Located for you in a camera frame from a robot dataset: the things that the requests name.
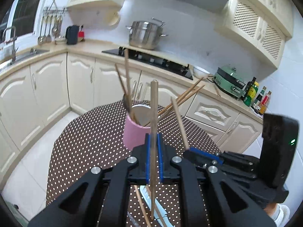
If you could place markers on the pink utensil holder cup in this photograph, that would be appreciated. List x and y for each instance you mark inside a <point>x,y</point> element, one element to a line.
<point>134,134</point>

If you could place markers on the brown polka dot tablecloth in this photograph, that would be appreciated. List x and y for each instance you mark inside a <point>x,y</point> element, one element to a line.
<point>95,139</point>

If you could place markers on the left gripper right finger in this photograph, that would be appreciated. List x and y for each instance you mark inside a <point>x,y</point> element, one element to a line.
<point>207,196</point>

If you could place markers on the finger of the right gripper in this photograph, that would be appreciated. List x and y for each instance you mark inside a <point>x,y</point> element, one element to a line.
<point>201,158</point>

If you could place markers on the metal spoon in cup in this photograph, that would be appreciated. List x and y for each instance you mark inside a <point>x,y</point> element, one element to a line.
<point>126,104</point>

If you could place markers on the dark olive oil bottle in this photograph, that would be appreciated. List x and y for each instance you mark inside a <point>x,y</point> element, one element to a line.
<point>248,86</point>

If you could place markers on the white bowl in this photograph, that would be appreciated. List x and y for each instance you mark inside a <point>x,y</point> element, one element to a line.
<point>199,72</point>

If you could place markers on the green oil bottle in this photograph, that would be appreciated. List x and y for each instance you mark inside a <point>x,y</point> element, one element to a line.
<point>251,94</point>

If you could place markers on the dark sauce bottle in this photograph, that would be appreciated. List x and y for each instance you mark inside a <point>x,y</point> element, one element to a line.
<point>258,98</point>

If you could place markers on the black gas stove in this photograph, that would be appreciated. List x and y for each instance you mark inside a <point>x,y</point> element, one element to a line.
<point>165,64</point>

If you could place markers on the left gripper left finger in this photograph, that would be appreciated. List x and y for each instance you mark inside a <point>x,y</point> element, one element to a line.
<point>101,196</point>

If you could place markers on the red cap sauce bottle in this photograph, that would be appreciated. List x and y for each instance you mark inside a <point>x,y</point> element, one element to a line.
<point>264,103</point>

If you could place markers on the right hand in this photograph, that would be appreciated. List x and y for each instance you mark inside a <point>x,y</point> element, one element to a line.
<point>280,213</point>

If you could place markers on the hanging utensil rack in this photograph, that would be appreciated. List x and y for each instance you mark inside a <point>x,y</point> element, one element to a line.
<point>51,23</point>

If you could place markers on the metal spoon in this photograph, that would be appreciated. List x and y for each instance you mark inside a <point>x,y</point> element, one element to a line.
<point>134,222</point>
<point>126,104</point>

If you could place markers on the steel sink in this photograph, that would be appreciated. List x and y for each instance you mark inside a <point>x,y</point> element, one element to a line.
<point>29,54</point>

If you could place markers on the green electric cooker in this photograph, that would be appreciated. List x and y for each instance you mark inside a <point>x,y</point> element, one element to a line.
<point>228,81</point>

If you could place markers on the stainless steel stock pot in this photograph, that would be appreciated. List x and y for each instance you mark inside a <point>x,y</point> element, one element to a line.
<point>146,35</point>

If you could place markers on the steel faucet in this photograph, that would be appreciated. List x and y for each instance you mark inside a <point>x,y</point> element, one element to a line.
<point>10,50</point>

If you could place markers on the window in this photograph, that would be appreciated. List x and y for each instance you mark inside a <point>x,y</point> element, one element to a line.
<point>22,16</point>

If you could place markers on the round wooden board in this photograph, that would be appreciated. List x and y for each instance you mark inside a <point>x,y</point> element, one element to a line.
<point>114,19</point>

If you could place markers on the black electric kettle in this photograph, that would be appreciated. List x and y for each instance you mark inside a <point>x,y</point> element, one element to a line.
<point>72,34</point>

